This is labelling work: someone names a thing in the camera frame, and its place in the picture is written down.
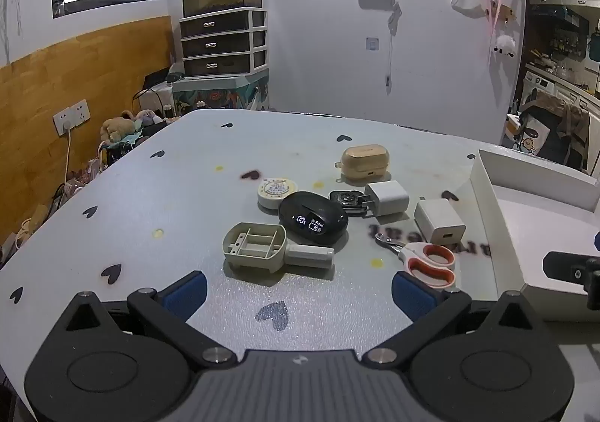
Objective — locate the white wall socket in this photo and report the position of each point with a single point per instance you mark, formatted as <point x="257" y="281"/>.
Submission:
<point x="71" y="117"/>

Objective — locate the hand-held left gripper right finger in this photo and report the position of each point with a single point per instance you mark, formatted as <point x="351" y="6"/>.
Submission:
<point x="412" y="300"/>

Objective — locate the white cartoon tote bag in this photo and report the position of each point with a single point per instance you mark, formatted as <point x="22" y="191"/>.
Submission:
<point x="532" y="136"/>

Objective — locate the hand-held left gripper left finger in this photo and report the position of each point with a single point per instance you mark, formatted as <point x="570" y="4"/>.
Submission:
<point x="185" y="295"/>

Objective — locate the black earbud case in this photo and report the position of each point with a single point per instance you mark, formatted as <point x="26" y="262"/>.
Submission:
<point x="311" y="218"/>

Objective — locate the white plush sheep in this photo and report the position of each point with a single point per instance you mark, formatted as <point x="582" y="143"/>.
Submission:
<point x="504" y="46"/>

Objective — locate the painted cabinet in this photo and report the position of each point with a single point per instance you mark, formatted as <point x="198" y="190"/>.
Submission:
<point x="220" y="91"/>

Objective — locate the chair with draped clothes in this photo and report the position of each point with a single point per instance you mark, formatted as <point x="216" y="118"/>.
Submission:
<point x="562" y="122"/>

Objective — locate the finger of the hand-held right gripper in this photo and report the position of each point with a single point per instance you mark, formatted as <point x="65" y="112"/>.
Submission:
<point x="562" y="265"/>
<point x="596" y="239"/>

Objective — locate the teal hanging bag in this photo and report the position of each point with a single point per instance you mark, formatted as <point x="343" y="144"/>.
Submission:
<point x="595" y="44"/>

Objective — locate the small white cube charger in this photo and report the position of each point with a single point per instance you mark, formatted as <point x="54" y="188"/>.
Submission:
<point x="388" y="198"/>

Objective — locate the white wall charger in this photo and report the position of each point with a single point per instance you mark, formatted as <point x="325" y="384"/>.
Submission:
<point x="438" y="222"/>

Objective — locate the white washing machine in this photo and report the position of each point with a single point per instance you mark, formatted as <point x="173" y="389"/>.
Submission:
<point x="548" y="84"/>

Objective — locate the white plastic bag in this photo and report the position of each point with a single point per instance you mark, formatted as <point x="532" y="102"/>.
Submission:
<point x="466" y="0"/>

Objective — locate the brown teddy bear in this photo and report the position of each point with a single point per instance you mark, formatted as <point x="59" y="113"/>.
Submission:
<point x="117" y="126"/>

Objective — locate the round white tape measure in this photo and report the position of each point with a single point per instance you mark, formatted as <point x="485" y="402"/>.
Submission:
<point x="276" y="191"/>

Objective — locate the grey plush toy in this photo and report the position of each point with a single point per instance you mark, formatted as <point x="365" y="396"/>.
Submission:
<point x="149" y="117"/>

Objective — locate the white plastic drawer unit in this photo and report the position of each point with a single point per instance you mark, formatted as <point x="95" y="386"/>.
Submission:
<point x="220" y="44"/>

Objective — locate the small wall plate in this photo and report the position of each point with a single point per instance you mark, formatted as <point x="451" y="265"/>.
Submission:
<point x="372" y="44"/>

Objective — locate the black smartwatch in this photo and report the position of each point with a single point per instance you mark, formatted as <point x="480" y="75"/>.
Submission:
<point x="348" y="199"/>

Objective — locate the tan earbud case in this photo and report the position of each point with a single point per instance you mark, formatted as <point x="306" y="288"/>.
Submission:
<point x="365" y="162"/>

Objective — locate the black laptop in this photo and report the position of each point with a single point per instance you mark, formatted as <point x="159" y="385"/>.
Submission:
<point x="157" y="77"/>

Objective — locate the white cardboard box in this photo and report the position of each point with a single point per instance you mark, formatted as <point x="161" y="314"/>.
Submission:
<point x="539" y="225"/>

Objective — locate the beige plastic watch tool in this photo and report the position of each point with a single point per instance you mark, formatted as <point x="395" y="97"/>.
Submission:
<point x="255" y="244"/>

